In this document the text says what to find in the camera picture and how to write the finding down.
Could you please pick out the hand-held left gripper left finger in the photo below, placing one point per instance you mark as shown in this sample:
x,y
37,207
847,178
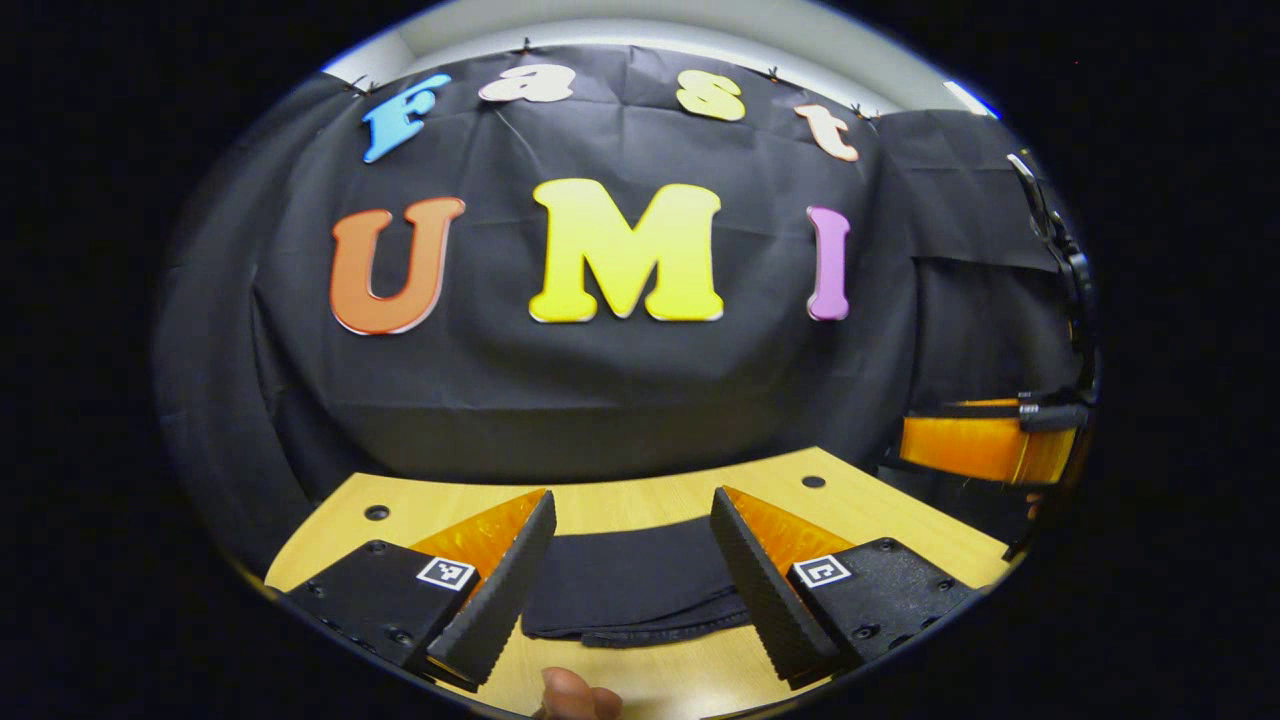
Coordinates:
x,y
505,595

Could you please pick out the black backdrop cloth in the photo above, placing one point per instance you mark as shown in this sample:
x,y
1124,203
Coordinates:
x,y
620,390

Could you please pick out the ceiling light panel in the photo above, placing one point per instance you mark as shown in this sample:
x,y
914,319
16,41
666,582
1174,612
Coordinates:
x,y
972,98

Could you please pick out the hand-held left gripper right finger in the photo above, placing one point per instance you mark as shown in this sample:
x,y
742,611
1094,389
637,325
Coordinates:
x,y
760,590

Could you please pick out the black jeans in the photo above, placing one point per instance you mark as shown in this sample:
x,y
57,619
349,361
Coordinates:
x,y
640,580

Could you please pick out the black curved object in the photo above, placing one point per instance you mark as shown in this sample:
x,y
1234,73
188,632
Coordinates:
x,y
1070,265

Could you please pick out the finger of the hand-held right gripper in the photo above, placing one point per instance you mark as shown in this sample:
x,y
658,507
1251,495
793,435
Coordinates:
x,y
985,403
975,450

